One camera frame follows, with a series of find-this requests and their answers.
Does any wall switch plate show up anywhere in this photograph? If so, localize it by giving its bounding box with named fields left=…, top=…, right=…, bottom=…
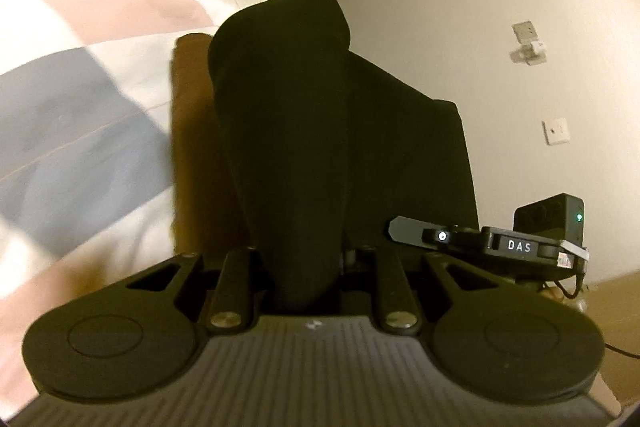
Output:
left=542, top=117, right=570, bottom=146

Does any black cable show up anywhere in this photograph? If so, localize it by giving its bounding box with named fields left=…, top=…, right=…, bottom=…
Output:
left=552, top=258, right=640, bottom=358

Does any wall hook fixture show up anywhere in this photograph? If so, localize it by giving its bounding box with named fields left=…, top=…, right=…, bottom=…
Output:
left=510, top=20, right=547, bottom=66

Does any person's right hand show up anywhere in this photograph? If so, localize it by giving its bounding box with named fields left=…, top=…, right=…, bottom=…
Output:
left=537, top=282, right=588, bottom=314

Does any patchwork quilt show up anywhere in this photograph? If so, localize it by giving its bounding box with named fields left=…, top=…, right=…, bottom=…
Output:
left=1, top=0, right=265, bottom=418

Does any black camera box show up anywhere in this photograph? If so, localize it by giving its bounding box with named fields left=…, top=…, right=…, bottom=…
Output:
left=513, top=193, right=585, bottom=246

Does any black garment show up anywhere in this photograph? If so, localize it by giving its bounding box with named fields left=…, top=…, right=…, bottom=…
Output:
left=208, top=0, right=478, bottom=310

